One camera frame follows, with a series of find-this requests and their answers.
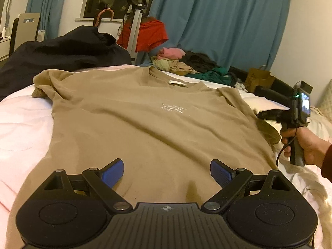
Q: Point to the pink garment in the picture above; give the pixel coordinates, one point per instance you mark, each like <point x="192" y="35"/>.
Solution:
<point x="171" y="53"/>

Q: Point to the brown paper bag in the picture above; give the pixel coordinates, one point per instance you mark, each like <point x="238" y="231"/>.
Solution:
<point x="258" y="79"/>

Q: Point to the cardboard panel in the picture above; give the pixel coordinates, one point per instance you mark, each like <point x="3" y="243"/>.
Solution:
<point x="27" y="27"/>

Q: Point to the green garment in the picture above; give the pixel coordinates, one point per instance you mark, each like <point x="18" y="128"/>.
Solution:
<point x="214" y="75"/>

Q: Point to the wooden chair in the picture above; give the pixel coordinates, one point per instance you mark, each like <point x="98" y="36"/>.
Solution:
<point x="15" y="39"/>

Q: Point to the black crumpled garment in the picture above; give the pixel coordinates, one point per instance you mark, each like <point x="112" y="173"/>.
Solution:
<point x="198" y="61"/>

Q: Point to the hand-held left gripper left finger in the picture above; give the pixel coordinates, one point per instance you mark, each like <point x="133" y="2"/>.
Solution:
<point x="114" y="173"/>

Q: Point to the black bed frame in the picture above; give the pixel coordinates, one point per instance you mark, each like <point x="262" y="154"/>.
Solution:
<point x="281" y="84"/>

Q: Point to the red garment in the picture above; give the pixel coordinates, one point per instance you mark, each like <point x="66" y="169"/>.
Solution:
<point x="150" y="35"/>

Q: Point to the wide blue curtain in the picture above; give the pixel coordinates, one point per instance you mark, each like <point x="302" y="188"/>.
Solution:
<point x="223" y="20"/>

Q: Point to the tan t-shirt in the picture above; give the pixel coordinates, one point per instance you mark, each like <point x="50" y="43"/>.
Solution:
<point x="145" y="124"/>

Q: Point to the person's right hand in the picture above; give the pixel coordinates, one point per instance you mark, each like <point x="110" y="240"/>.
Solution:
<point x="313" y="147"/>

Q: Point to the pink clothes hanger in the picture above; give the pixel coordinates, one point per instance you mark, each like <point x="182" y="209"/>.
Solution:
<point x="103" y="15"/>

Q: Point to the white desk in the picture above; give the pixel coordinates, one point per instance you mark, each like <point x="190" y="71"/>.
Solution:
<point x="4" y="48"/>

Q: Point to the pink white bed sheet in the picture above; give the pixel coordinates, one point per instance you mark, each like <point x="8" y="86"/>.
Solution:
<point x="23" y="124"/>

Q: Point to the dark navy garment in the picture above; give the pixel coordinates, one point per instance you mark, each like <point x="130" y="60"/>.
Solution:
<point x="59" y="54"/>

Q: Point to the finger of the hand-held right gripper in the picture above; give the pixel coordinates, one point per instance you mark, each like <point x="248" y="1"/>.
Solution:
<point x="272" y="94"/>
<point x="269" y="114"/>

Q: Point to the silver clothes rack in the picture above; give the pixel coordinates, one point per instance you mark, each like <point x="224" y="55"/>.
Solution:
<point x="134" y="18"/>

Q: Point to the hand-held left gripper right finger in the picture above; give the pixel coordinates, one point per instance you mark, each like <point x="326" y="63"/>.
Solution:
<point x="220" y="173"/>

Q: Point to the narrow blue curtain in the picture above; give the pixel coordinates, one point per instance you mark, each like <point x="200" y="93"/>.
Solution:
<point x="46" y="2"/>

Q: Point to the person's right forearm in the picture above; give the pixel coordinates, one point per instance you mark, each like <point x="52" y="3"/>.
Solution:
<point x="327" y="160"/>

